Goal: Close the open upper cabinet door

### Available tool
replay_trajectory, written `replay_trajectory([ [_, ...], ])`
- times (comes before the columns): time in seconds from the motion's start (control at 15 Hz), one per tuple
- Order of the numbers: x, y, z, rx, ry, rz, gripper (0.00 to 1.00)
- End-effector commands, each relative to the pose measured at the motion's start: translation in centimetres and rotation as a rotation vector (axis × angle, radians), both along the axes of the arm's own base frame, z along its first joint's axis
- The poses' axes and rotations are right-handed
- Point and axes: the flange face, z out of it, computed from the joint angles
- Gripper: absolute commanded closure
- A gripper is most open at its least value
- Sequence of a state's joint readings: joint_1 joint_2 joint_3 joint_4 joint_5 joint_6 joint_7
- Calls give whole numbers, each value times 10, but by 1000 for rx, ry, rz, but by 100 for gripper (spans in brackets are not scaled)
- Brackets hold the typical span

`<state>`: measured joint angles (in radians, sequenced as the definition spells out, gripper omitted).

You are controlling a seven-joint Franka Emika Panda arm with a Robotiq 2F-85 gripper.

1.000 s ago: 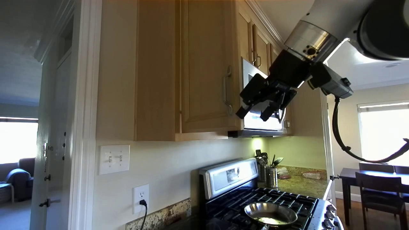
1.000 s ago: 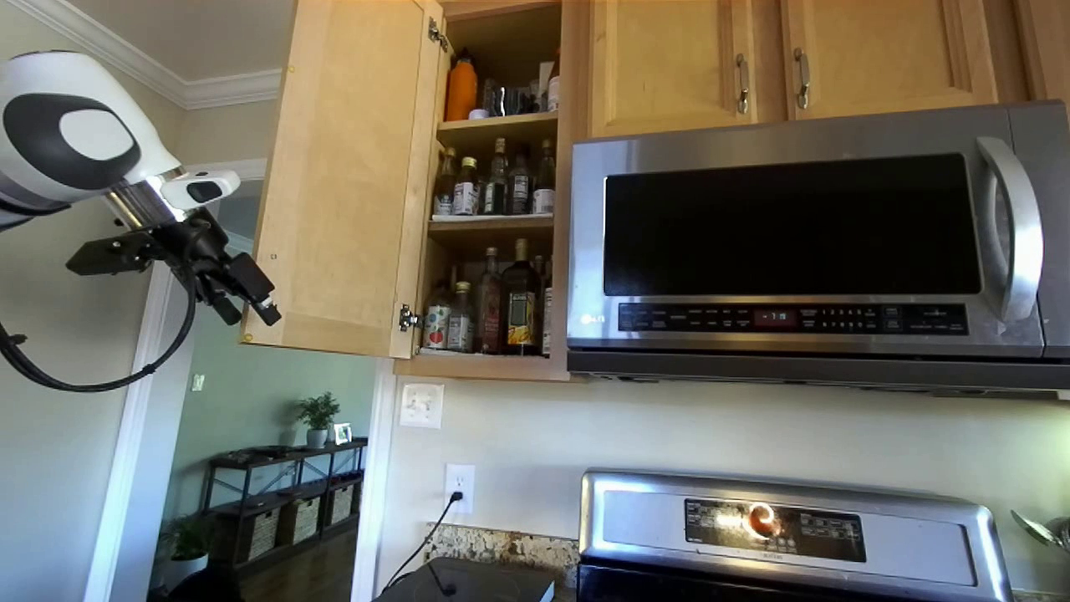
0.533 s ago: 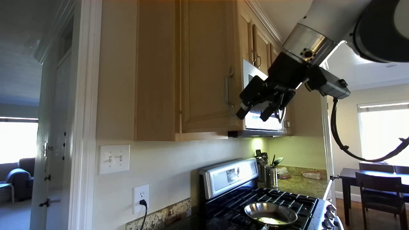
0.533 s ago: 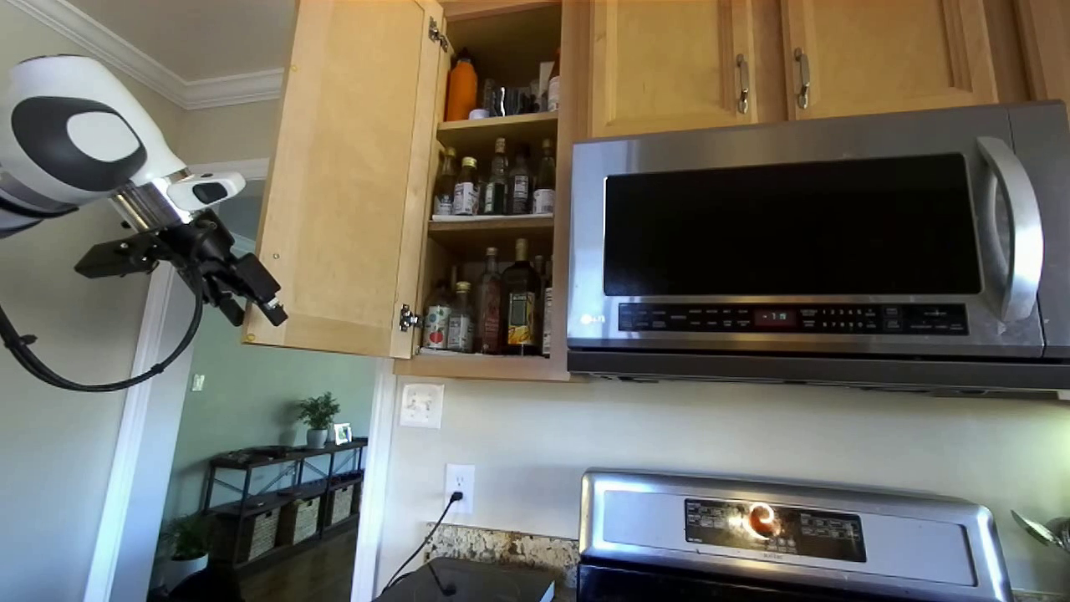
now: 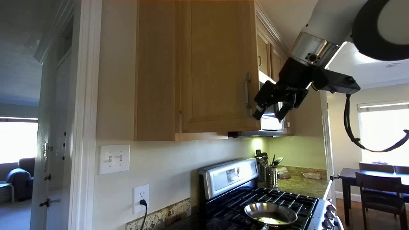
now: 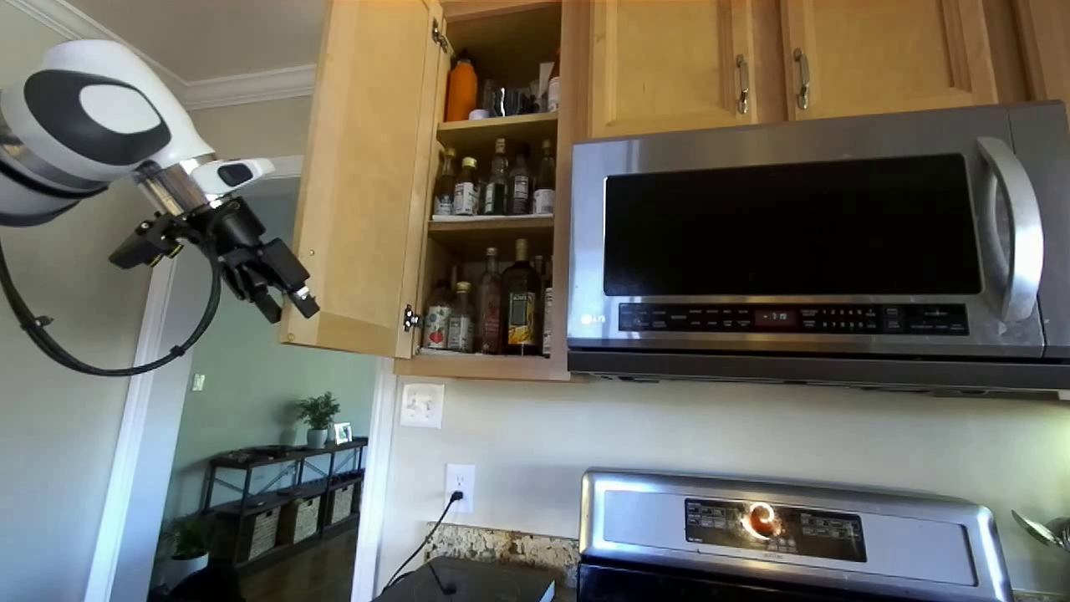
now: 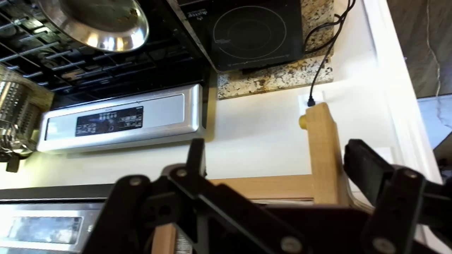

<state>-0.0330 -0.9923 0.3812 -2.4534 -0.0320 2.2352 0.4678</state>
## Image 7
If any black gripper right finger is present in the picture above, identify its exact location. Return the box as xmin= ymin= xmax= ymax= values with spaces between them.
xmin=342 ymin=137 xmax=452 ymax=254

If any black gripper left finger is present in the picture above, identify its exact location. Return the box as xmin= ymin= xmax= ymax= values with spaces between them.
xmin=82 ymin=137 xmax=314 ymax=254

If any stainless gas stove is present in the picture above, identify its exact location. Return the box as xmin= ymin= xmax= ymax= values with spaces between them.
xmin=0 ymin=0 xmax=219 ymax=156

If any speckled granite countertop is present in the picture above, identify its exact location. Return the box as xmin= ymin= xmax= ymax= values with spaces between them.
xmin=217 ymin=0 xmax=354 ymax=102

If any black portable induction cooktop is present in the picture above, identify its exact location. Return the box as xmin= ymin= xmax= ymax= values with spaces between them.
xmin=166 ymin=0 xmax=306 ymax=74

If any steel frying pan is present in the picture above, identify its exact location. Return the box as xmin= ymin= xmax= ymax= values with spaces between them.
xmin=36 ymin=0 xmax=152 ymax=54

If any white door frame trim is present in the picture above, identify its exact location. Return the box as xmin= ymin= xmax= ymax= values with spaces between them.
xmin=361 ymin=0 xmax=445 ymax=187

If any black power cord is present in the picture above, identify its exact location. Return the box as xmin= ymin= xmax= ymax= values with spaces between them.
xmin=303 ymin=0 xmax=358 ymax=109

